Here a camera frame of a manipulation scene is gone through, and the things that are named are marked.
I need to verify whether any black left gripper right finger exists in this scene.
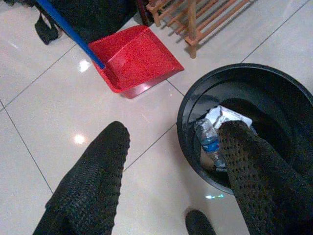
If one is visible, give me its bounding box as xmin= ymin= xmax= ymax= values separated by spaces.
xmin=217 ymin=121 xmax=313 ymax=235

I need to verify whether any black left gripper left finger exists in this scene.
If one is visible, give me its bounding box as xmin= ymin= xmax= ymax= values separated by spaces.
xmin=33 ymin=120 xmax=131 ymax=235

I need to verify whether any white crumpled paper trash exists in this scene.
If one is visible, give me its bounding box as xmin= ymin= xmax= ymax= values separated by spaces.
xmin=205 ymin=105 xmax=253 ymax=130

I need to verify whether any black round rubbish bin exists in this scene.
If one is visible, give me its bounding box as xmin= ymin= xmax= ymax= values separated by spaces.
xmin=176 ymin=63 xmax=313 ymax=196

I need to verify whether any clear plastic water bottle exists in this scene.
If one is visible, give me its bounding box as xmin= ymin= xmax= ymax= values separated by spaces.
xmin=194 ymin=118 xmax=227 ymax=169

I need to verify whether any wooden slatted rack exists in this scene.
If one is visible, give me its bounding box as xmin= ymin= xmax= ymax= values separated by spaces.
xmin=146 ymin=0 xmax=252 ymax=59

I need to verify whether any red dustpan with blue handle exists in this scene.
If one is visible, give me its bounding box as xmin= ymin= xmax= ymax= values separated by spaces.
xmin=36 ymin=0 xmax=185 ymax=100

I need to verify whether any black bag with strap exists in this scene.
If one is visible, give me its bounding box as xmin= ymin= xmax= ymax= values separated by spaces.
xmin=0 ymin=0 xmax=147 ymax=46

